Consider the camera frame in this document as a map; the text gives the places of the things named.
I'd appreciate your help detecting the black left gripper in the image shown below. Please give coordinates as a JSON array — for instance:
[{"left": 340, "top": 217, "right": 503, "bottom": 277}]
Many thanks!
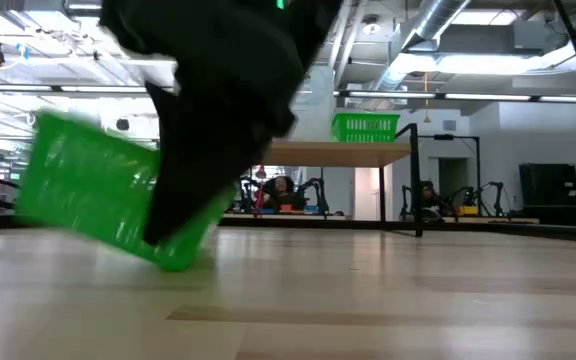
[{"left": 100, "top": 0, "right": 344, "bottom": 246}]

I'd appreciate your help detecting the green mesh plastic basket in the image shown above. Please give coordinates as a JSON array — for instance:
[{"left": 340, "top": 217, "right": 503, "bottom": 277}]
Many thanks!
[
  {"left": 330, "top": 111, "right": 402, "bottom": 144},
  {"left": 15, "top": 110, "right": 237, "bottom": 274}
]

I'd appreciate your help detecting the wooden shelf with black legs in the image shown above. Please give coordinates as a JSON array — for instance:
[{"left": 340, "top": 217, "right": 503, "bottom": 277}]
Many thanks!
[{"left": 260, "top": 122, "right": 425, "bottom": 239}]

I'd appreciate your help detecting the red stand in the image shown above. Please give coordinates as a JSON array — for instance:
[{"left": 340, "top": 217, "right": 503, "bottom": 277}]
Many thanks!
[{"left": 254, "top": 164, "right": 268, "bottom": 211}]

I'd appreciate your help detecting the person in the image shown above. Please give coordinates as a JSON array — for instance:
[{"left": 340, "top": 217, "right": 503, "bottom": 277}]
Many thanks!
[
  {"left": 419, "top": 180, "right": 443, "bottom": 214},
  {"left": 262, "top": 174, "right": 300, "bottom": 212}
]

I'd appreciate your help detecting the grey workbench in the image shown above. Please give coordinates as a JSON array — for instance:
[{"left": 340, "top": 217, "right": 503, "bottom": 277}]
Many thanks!
[
  {"left": 220, "top": 212, "right": 354, "bottom": 224},
  {"left": 440, "top": 214, "right": 540, "bottom": 225}
]

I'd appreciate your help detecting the linear ceiling light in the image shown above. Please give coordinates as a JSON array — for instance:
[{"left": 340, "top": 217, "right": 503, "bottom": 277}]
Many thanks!
[{"left": 0, "top": 83, "right": 576, "bottom": 105}]

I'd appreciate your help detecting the round ceiling fixture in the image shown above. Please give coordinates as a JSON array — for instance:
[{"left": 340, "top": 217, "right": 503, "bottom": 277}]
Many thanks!
[{"left": 361, "top": 16, "right": 382, "bottom": 36}]

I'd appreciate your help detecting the black cabinet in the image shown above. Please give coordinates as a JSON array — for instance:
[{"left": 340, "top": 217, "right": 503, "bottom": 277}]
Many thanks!
[{"left": 517, "top": 161, "right": 576, "bottom": 227}]

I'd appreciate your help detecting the yellow hanging cord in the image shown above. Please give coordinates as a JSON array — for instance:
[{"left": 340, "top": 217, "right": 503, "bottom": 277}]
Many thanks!
[{"left": 421, "top": 71, "right": 431, "bottom": 125}]

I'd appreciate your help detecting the black camera frame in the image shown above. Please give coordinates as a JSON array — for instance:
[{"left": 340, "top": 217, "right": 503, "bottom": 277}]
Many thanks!
[{"left": 431, "top": 132, "right": 482, "bottom": 221}]

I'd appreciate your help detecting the silver ventilation duct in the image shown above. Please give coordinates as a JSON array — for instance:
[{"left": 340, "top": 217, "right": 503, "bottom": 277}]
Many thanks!
[{"left": 367, "top": 0, "right": 473, "bottom": 99}]

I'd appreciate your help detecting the black metal table frame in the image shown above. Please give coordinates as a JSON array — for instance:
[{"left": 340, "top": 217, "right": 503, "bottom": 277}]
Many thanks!
[{"left": 217, "top": 218, "right": 576, "bottom": 245}]

